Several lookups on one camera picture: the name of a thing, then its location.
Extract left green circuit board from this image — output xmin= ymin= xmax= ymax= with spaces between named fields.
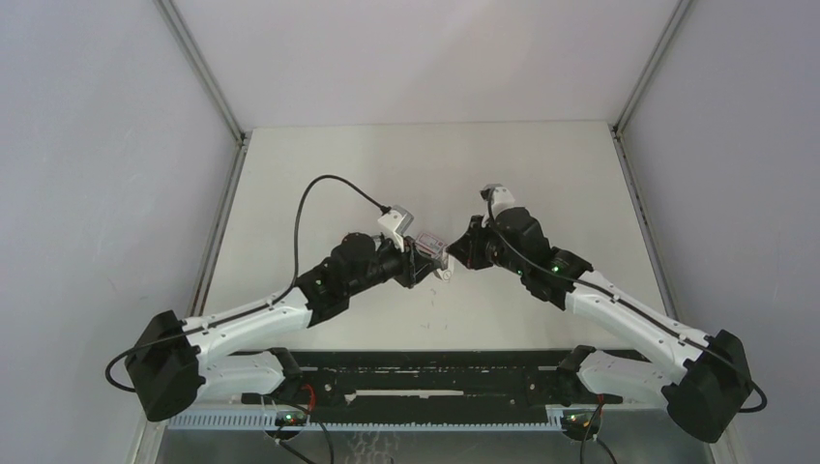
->
xmin=275 ymin=411 xmax=309 ymax=428

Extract white slotted cable duct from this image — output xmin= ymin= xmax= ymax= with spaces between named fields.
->
xmin=165 ymin=408 xmax=566 ymax=431

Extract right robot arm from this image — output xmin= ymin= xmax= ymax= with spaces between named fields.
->
xmin=448 ymin=207 xmax=755 ymax=444

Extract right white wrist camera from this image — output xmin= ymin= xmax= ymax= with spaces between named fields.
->
xmin=480 ymin=184 xmax=515 ymax=221

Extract right green circuit board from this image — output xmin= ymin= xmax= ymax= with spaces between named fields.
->
xmin=560 ymin=410 xmax=601 ymax=443

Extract left black camera cable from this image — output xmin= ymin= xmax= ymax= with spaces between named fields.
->
xmin=103 ymin=174 xmax=394 ymax=393

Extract left aluminium frame post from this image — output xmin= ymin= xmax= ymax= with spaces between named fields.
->
xmin=154 ymin=0 xmax=247 ymax=145

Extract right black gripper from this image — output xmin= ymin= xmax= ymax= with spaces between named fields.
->
xmin=453 ymin=214 xmax=528 ymax=276

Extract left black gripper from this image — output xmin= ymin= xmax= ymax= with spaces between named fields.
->
xmin=345 ymin=231 xmax=438 ymax=298

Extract black camera cable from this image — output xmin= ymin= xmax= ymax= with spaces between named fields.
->
xmin=103 ymin=174 xmax=394 ymax=393
xmin=486 ymin=191 xmax=769 ymax=415

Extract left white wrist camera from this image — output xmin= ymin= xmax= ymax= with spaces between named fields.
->
xmin=377 ymin=205 xmax=414 ymax=253

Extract red white staple box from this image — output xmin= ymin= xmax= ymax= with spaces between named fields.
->
xmin=415 ymin=232 xmax=447 ymax=257

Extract right black camera cable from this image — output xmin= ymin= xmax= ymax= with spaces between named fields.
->
xmin=486 ymin=191 xmax=769 ymax=415

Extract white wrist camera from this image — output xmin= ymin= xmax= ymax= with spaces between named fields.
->
xmin=377 ymin=205 xmax=414 ymax=253
xmin=480 ymin=184 xmax=515 ymax=221

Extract right aluminium frame post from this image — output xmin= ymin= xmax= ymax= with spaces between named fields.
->
xmin=611 ymin=0 xmax=696 ymax=139

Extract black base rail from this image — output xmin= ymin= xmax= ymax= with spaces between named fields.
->
xmin=241 ymin=349 xmax=624 ymax=421

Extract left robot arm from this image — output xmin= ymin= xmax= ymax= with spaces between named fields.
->
xmin=125 ymin=233 xmax=444 ymax=422

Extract green circuit board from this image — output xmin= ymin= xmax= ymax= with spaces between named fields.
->
xmin=560 ymin=410 xmax=601 ymax=443
xmin=275 ymin=411 xmax=309 ymax=428

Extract aluminium frame post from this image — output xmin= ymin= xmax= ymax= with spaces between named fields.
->
xmin=611 ymin=0 xmax=696 ymax=139
xmin=154 ymin=0 xmax=247 ymax=145

